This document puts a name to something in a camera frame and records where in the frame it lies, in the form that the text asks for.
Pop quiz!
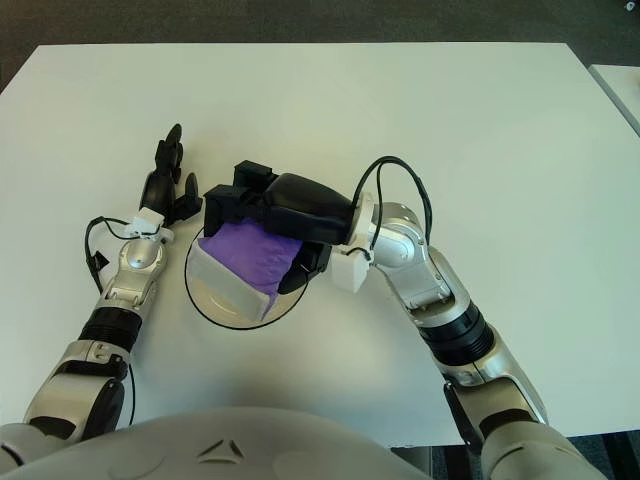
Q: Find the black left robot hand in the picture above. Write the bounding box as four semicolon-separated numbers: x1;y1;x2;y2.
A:
138;123;205;229

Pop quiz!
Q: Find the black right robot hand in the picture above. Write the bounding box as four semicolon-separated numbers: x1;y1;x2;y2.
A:
202;159;359;296

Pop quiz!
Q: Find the purple tissue paper pack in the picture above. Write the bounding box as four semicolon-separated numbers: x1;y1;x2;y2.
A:
194;219;304;321

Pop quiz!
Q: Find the white plate with black rim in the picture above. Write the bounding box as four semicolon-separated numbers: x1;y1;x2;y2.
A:
183;227;314;330

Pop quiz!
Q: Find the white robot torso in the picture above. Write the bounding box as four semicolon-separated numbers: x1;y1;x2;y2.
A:
0;405;426;480

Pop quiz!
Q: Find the white side table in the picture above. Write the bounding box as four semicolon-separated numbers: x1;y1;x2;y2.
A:
589;63;640;141

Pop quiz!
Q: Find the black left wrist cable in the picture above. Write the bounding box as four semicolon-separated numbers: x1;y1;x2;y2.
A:
83;215;161;296

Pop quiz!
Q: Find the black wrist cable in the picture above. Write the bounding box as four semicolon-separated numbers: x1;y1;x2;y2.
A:
349;156;434;251
83;215;161;296

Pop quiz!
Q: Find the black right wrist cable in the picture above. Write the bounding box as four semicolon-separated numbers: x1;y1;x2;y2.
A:
349;156;434;251

